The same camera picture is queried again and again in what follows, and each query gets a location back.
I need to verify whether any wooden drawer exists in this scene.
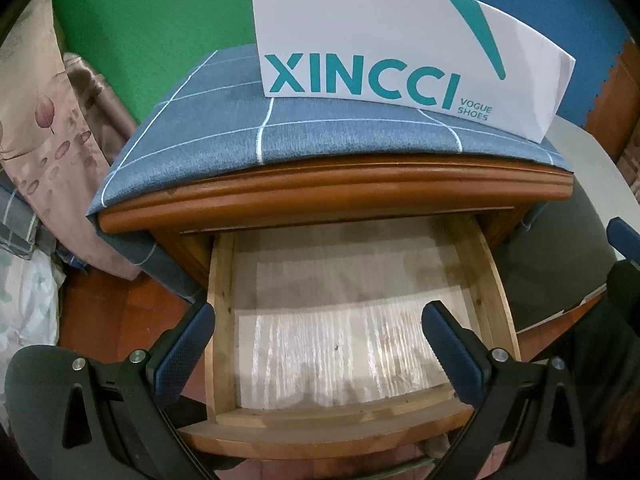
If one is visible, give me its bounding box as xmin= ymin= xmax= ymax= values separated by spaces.
xmin=182 ymin=214 xmax=520 ymax=460

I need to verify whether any white floral bedsheet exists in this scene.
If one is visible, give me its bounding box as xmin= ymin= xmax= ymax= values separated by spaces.
xmin=0 ymin=249 xmax=65 ymax=429

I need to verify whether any grey checked blanket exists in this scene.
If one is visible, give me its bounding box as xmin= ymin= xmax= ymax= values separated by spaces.
xmin=0 ymin=170 xmax=56 ymax=260

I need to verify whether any wooden nightstand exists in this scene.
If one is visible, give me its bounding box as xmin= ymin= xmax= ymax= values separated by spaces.
xmin=98 ymin=154 xmax=574 ymax=286

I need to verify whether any floral pink pillow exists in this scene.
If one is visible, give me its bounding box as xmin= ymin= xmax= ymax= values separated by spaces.
xmin=0 ymin=0 xmax=140 ymax=280

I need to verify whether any white XINCCI shoe box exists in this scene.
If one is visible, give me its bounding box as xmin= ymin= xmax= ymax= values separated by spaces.
xmin=252 ymin=0 xmax=575 ymax=142

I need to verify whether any blue checked cloth cover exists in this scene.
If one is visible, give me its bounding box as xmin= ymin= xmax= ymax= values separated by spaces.
xmin=87 ymin=44 xmax=571 ymax=302

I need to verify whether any green foam wall mat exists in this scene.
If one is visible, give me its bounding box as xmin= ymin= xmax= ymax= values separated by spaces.
xmin=52 ymin=0 xmax=255 ymax=120

